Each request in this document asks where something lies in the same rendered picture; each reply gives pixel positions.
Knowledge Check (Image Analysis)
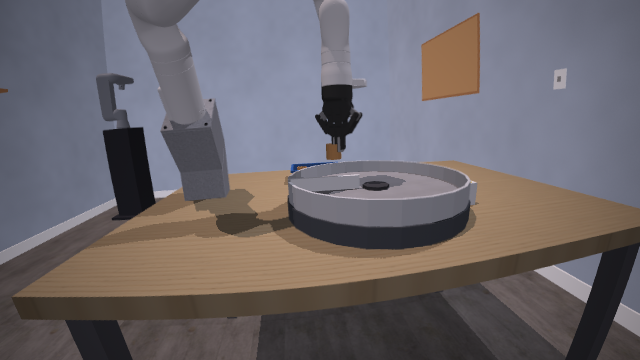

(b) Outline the blue crate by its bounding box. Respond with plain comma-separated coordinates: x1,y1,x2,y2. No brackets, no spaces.
291,162,336,173

